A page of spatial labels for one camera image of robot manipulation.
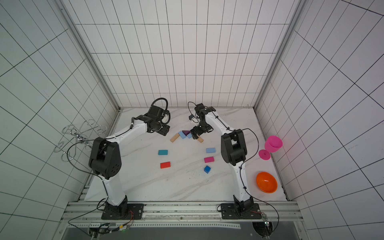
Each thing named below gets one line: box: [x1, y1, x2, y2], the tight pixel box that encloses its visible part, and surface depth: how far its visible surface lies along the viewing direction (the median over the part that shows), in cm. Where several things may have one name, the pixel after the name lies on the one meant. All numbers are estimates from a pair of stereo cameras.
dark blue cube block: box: [203, 165, 211, 174], surface depth 87 cm
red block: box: [160, 161, 171, 169], surface depth 91 cm
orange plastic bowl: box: [256, 171, 278, 194], surface depth 81 cm
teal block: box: [158, 150, 168, 156], surface depth 96 cm
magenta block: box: [204, 156, 215, 163], surface depth 92 cm
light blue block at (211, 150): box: [205, 147, 216, 154], surface depth 98 cm
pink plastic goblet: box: [258, 135, 283, 161], surface depth 85 cm
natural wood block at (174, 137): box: [169, 133, 180, 143], surface depth 104 cm
